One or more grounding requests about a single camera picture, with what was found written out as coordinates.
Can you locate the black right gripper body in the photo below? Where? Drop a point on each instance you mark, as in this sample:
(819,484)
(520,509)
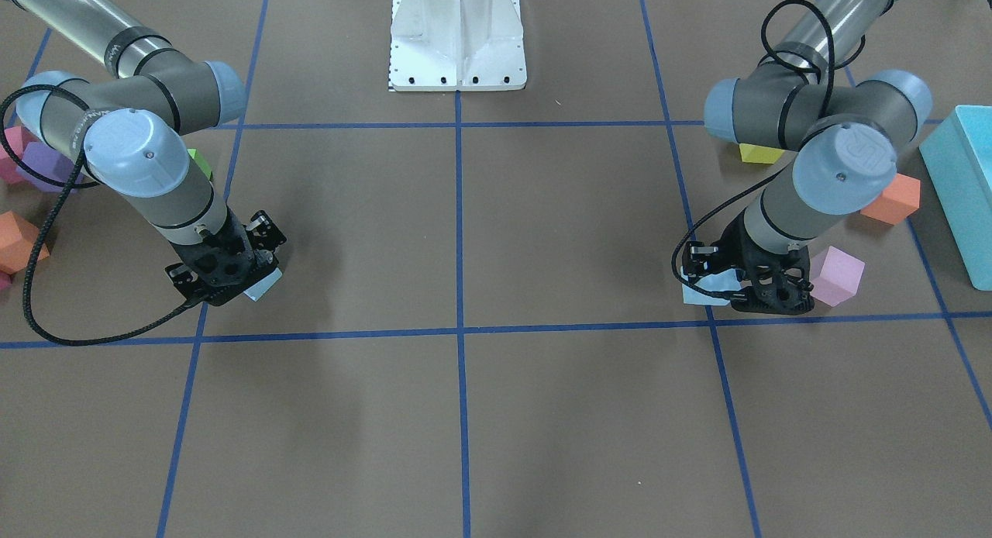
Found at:
(261,229)

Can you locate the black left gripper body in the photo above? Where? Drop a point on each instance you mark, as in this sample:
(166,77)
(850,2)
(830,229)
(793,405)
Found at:
(729,247)

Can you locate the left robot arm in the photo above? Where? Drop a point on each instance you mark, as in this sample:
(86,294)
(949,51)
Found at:
(845,142)

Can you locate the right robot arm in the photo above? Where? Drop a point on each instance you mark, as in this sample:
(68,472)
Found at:
(130,132)

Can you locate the green foam block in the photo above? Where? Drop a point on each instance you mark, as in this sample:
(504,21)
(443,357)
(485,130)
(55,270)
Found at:
(200,161)

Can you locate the yellow foam block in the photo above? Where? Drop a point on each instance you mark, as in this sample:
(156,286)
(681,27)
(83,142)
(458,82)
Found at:
(755,154)

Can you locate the orange foam block near tray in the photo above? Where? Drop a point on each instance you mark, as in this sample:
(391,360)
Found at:
(18,237)

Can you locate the purple foam block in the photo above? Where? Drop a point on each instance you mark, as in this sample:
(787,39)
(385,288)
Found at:
(47,162)

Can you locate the teal plastic tray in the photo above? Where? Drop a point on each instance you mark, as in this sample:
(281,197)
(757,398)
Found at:
(957,155)

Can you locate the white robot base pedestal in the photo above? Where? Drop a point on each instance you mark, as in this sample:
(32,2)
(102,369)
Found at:
(457,45)

